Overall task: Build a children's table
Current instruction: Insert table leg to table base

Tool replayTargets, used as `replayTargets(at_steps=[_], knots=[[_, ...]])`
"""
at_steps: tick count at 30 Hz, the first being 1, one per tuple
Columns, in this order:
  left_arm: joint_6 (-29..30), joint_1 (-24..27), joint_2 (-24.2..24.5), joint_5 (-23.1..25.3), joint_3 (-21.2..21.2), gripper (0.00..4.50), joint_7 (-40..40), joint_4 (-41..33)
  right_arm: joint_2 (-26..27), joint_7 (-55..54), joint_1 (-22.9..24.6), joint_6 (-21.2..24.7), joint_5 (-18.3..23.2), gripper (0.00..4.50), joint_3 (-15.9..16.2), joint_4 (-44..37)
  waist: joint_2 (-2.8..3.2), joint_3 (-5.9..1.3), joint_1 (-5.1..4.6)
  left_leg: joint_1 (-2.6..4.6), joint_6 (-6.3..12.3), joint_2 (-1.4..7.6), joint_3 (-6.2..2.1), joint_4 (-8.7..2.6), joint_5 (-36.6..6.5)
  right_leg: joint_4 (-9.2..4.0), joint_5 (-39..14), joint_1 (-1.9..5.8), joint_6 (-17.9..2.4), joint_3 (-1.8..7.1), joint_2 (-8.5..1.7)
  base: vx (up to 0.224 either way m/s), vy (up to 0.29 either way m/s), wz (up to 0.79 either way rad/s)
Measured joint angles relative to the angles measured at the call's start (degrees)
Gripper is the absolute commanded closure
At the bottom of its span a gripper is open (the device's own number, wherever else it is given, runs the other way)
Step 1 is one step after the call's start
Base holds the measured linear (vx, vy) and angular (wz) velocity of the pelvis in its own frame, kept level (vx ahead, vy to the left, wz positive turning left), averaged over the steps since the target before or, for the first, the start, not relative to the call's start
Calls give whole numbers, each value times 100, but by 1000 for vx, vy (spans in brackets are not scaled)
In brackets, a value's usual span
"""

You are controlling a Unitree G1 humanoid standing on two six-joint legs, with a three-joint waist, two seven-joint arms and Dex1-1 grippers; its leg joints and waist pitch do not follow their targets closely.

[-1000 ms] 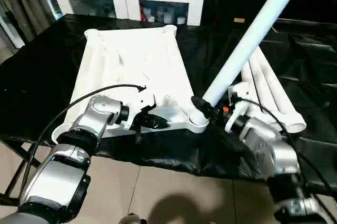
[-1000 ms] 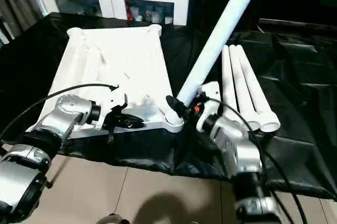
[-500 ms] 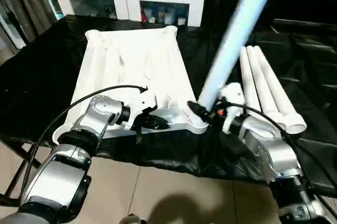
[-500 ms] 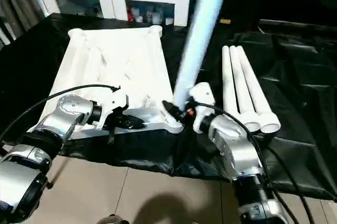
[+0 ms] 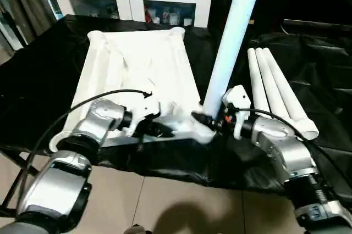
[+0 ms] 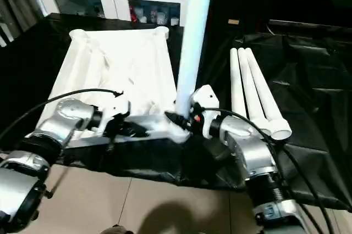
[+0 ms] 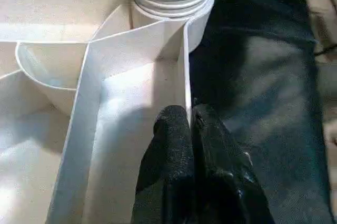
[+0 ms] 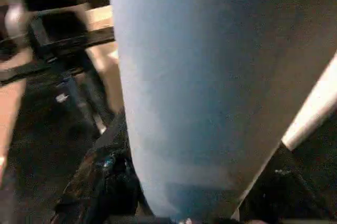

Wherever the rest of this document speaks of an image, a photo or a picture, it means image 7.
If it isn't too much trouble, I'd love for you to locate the black plastic mat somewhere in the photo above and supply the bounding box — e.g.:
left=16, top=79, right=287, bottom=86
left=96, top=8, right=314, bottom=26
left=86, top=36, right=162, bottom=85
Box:
left=189, top=0, right=337, bottom=224

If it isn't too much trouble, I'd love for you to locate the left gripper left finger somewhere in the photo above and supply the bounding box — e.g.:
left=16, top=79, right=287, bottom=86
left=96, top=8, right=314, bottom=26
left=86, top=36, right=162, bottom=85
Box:
left=135, top=104, right=197, bottom=224

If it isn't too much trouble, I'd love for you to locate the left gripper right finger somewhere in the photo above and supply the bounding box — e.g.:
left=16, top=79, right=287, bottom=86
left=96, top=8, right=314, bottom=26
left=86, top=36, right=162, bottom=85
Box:
left=191, top=103, right=277, bottom=224

